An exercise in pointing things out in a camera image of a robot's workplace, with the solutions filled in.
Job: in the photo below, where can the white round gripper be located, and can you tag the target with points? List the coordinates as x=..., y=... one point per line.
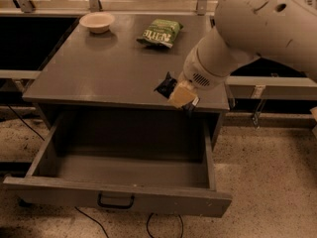
x=197, y=71

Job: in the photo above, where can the dark blue rxbar wrapper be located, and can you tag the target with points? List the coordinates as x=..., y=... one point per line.
x=166, y=87

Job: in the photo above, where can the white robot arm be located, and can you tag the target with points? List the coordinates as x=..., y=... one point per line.
x=284, y=31

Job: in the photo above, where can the open grey top drawer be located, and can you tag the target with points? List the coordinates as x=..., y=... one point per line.
x=165, y=181

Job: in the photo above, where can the grey drawer cabinet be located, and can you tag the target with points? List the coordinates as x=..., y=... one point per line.
x=113, y=80

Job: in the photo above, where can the green kettle chips bag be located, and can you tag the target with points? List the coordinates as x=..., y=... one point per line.
x=160, y=33

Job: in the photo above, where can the beige ceramic bowl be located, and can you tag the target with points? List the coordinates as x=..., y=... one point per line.
x=97, y=22

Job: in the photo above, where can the grey metal railing frame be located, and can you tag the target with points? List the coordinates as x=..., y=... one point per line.
x=262, y=78

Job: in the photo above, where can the black drawer handle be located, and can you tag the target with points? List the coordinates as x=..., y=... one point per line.
x=115, y=202

